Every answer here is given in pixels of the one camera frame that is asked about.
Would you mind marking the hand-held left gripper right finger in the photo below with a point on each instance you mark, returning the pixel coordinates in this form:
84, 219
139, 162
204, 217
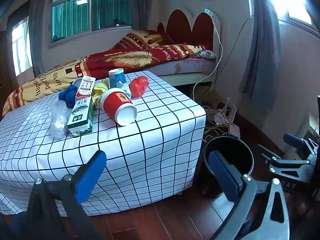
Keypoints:
222, 172

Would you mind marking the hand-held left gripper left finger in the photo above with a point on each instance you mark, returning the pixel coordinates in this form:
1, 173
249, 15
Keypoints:
91, 177

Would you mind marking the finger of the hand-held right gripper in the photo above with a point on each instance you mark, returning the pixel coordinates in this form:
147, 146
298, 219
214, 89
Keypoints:
266, 151
292, 140

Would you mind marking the black trash bin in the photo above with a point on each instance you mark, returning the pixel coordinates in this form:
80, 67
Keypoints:
235, 145

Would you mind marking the green white carton box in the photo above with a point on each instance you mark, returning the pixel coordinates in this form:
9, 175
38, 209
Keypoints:
80, 117

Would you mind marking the clear plastic bag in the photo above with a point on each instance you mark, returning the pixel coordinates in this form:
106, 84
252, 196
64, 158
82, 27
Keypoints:
58, 120

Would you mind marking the red paper cup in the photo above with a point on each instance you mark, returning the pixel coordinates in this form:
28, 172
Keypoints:
115, 102

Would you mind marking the blue cloth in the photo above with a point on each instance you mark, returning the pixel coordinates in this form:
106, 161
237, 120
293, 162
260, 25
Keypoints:
67, 95

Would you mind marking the red white carton box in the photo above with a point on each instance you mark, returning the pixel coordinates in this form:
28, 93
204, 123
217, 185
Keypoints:
86, 87

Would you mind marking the yellow wrapper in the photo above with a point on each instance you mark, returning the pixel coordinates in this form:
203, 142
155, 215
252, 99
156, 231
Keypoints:
98, 87

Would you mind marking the small white cup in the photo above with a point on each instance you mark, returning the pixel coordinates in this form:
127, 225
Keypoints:
76, 81

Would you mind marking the blue paper cup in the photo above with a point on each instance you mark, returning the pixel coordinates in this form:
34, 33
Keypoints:
117, 78

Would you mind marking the red plastic bag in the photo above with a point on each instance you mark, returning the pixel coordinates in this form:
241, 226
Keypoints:
138, 86

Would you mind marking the white router with antennas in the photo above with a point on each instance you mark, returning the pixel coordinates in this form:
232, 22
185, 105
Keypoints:
233, 130

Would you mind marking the white checked tablecloth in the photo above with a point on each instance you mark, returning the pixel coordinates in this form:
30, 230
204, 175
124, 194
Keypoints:
137, 142

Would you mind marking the person's blue trousers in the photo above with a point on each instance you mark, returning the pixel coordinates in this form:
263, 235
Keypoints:
17, 225

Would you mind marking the blue grey curtain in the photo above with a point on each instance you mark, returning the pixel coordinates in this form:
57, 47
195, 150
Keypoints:
262, 55

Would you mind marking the purple bed sheet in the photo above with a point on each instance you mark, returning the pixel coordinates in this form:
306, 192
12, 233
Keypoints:
190, 66

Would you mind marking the floral pillow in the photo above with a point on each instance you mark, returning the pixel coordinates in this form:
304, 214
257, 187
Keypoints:
207, 54

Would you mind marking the red yellow printed blanket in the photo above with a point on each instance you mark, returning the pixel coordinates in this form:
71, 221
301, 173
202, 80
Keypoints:
120, 57

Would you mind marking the bright window beside curtain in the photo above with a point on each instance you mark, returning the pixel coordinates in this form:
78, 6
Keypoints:
297, 10

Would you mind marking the small bright window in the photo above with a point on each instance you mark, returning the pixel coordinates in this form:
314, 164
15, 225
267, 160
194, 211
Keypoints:
21, 47

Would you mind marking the white bed red headboard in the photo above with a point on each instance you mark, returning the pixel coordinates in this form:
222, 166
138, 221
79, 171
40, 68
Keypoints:
180, 22

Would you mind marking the large window green curtain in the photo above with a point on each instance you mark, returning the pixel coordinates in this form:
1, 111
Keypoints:
75, 20

